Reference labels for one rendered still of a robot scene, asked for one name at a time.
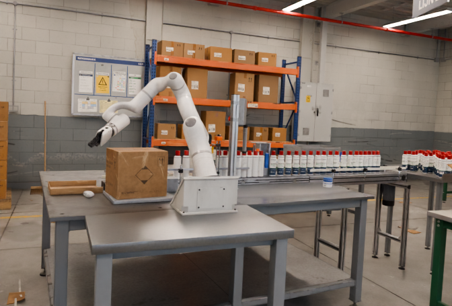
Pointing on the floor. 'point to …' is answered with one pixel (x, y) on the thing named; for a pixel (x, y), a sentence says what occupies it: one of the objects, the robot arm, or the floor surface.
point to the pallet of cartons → (4, 157)
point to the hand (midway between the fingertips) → (91, 143)
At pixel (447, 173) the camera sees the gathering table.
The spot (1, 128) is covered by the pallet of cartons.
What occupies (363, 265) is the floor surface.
